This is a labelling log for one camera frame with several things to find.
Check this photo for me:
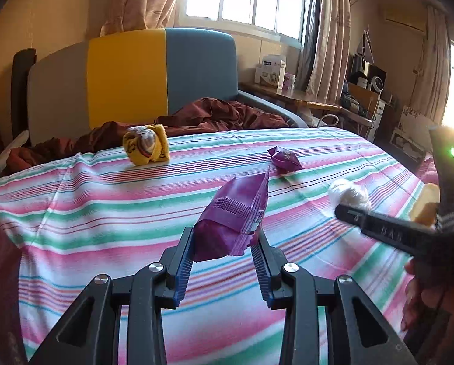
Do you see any small purple packet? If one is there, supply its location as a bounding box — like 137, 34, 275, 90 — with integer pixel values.
267, 146, 303, 172

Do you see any striped bed sheet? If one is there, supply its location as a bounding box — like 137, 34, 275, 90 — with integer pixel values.
0, 128, 423, 364

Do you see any pink quilt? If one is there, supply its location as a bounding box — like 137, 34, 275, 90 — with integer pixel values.
416, 156, 439, 186

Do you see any pink curtain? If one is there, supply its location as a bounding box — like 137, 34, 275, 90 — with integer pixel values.
307, 0, 351, 102

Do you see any purple snack packet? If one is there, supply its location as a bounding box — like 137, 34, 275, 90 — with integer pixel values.
193, 171, 269, 262

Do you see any wooden desk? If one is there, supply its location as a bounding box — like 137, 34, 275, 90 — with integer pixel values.
239, 82, 342, 113

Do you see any maroon blanket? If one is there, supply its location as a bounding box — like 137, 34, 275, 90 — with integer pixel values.
3, 97, 288, 176

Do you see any grey yellow blue headboard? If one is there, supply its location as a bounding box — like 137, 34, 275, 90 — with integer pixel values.
27, 28, 238, 144

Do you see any person's right hand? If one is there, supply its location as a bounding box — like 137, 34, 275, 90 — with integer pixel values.
400, 259, 454, 354

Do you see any far yellow sponge block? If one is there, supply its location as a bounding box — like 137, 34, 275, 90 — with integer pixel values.
409, 183, 440, 228

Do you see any white appliance box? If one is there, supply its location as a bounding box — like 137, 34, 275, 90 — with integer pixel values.
260, 54, 286, 90

